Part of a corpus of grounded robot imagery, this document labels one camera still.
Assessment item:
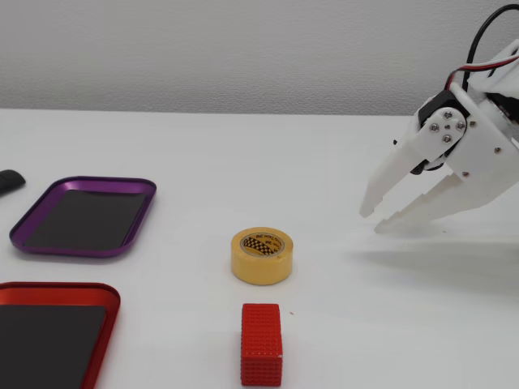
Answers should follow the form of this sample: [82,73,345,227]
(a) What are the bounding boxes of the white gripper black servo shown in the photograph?
[359,83,519,235]

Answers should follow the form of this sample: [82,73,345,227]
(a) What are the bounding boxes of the yellow masking tape roll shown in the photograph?
[231,226,294,286]

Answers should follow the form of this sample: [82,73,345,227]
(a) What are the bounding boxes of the red studded block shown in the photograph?
[240,302,284,387]

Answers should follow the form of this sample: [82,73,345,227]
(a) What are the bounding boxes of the purple metal tray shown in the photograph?
[8,175,158,259]

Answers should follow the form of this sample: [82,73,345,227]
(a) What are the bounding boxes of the red metal tray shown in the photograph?
[0,281,122,389]

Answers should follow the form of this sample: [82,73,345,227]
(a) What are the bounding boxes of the black rounded object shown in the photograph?
[0,169,27,199]

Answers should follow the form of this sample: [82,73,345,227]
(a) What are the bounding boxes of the red white black servo wire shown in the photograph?
[445,55,519,92]

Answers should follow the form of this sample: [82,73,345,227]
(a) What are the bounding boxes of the black cable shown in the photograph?
[465,2,519,84]

